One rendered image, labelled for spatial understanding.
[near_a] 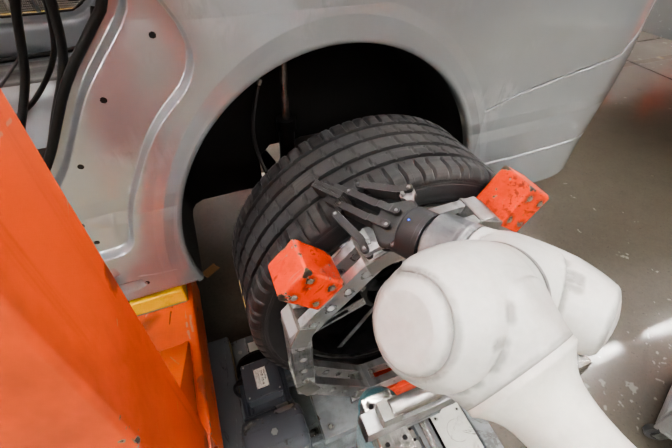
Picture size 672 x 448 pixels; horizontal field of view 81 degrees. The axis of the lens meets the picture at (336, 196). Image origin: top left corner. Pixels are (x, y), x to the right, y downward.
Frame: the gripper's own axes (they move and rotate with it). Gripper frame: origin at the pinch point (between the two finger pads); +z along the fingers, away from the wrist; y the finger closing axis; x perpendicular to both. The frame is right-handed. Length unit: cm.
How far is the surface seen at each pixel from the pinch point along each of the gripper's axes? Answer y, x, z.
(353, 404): -33, -87, 15
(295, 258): -12.2, 0.5, -3.2
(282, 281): -16.1, -0.7, -3.0
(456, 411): -14, -116, -6
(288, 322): -21.0, -12.0, -0.1
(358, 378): -23, -49, 1
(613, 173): 171, -208, 5
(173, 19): 6.3, 27.8, 26.8
